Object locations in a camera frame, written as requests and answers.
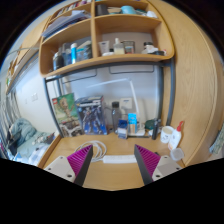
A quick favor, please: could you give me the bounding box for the wooden shelf unit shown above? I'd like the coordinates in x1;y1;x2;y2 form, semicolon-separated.
39;0;175;79

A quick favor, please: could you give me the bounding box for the white desk lamp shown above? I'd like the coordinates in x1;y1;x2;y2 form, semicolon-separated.
87;77;147;138

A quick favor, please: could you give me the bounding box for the glass bottle with black cap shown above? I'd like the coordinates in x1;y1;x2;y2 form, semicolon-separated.
111;101;123;134

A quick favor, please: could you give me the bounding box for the white box with blue label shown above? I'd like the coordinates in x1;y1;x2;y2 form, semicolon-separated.
119;97;133;110

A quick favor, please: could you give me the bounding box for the green tree figure toy box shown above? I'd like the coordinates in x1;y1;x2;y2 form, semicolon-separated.
51;92;83;138

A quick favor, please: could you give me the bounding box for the translucent plastic case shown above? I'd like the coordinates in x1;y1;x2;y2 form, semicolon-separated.
169;147;185;162

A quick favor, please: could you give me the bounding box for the dark grey metal frame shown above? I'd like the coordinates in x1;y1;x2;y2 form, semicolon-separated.
43;58;177;138

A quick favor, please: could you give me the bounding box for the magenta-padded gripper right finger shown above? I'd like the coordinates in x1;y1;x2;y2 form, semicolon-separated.
133;143;183;186

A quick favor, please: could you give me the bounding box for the small blue and white box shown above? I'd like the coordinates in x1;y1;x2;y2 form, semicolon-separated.
117;119;129;140

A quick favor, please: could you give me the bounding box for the tall light blue box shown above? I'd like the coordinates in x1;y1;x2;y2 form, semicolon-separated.
127;113;138;135

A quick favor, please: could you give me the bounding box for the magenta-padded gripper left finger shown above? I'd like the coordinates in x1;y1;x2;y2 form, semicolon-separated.
43;143;94;188

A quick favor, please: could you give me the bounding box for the grey-green bedding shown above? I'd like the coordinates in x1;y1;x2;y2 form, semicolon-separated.
6;117;56;166

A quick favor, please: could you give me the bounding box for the black electric shaver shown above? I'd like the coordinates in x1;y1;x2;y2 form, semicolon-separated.
151;118;162;141

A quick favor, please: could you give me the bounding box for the blue robot model kit box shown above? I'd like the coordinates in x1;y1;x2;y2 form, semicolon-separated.
74;95;109;136

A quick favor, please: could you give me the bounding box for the dark green round case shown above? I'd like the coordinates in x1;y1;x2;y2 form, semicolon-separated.
144;118;156;131

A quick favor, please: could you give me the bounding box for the white lotion bottle red pump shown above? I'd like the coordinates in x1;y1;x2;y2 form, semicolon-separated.
167;120;185;151

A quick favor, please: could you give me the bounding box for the white power strip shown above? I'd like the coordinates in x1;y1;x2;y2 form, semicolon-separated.
102;153;138;165

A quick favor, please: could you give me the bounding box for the white printed mug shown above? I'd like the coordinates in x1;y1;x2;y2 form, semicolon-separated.
160;125;175;145

